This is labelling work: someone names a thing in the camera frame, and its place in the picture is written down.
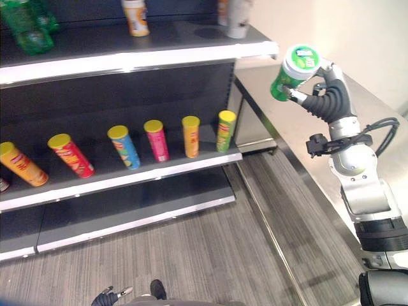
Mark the orange and white cup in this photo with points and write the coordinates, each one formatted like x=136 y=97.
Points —
x=137 y=19

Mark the red chips can yellow lid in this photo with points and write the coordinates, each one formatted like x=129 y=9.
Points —
x=73 y=157

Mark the pink chips can yellow lid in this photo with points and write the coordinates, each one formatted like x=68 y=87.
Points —
x=157 y=143

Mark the metal floor strip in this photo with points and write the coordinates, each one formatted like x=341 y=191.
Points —
x=271 y=232

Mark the green chips can yellow lid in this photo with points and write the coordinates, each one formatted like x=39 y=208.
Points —
x=225 y=134

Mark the dark robot foot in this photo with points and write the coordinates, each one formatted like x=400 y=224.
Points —
x=158 y=289

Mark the small green plastic bottle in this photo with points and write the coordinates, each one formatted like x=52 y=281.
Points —
x=48 y=17

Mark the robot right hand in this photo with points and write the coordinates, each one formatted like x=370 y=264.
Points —
x=331 y=102

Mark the stainless steel counter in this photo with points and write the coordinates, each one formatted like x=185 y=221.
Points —
x=287 y=127

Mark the slim orange chips can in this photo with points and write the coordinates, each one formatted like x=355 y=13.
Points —
x=191 y=140

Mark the large green plastic bottle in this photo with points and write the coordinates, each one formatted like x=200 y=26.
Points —
x=27 y=30

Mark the white paper cup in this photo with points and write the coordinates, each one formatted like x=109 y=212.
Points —
x=239 y=19

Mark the orange chips can yellow lid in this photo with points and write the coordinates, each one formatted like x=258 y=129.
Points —
x=22 y=165

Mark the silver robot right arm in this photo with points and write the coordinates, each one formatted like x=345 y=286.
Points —
x=366 y=191

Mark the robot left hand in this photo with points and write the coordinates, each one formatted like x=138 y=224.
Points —
x=103 y=299

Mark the blue chips can yellow lid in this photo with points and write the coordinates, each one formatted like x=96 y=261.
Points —
x=126 y=150

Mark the black wrist clamp with camera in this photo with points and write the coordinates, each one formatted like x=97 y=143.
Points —
x=318 y=145

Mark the green cup with white lid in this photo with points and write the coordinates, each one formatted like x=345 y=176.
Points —
x=288 y=79

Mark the black shelf unit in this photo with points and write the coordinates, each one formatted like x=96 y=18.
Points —
x=95 y=105

